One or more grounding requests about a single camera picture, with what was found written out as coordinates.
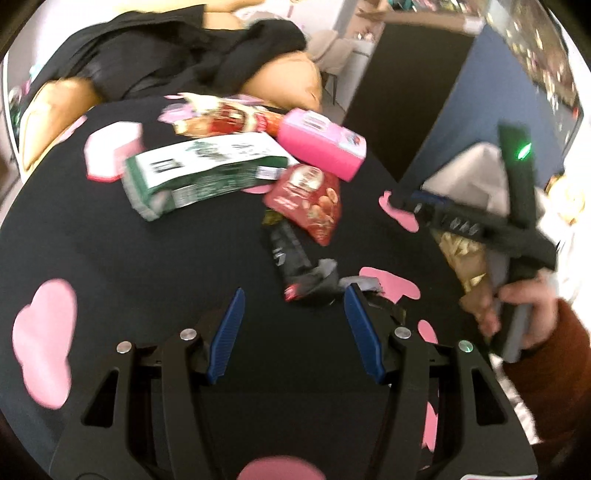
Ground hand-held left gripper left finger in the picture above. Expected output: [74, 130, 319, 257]
[48, 286, 245, 480]

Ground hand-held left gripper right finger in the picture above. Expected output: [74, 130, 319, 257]
[344, 282, 539, 480]

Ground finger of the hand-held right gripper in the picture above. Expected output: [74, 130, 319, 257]
[402, 189, 455, 208]
[388, 198, 444, 229]

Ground trash bin with yellow bag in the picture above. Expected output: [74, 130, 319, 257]
[431, 228, 497, 319]

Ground grey foil wrapper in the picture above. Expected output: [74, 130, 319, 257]
[339, 274, 407, 324]

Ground red cookie snack packet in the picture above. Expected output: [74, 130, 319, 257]
[263, 164, 343, 247]

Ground black wrapper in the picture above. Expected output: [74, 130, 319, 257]
[261, 210, 340, 303]

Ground white green milk carton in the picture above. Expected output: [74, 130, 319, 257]
[121, 133, 301, 222]

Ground red white snack packet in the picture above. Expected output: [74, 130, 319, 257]
[159, 92, 283, 138]

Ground pink white snack packet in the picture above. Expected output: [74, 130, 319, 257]
[84, 121, 145, 183]

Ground person's right forearm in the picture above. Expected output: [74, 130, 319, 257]
[501, 298, 591, 457]

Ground person's right hand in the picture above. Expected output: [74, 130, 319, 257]
[475, 276, 561, 352]

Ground yellow plush toy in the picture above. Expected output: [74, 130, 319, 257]
[545, 173, 587, 222]

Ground black tablecloth with pink prints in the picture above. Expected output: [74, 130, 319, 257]
[0, 95, 490, 480]

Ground pink box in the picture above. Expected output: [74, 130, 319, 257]
[277, 108, 369, 182]

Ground blue partition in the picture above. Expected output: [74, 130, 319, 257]
[342, 21, 585, 199]

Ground black jacket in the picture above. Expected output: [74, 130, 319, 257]
[28, 9, 308, 102]

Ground yellow armchair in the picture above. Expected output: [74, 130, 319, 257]
[18, 0, 324, 171]

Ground small colourful toys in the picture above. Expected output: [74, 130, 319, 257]
[7, 83, 24, 134]

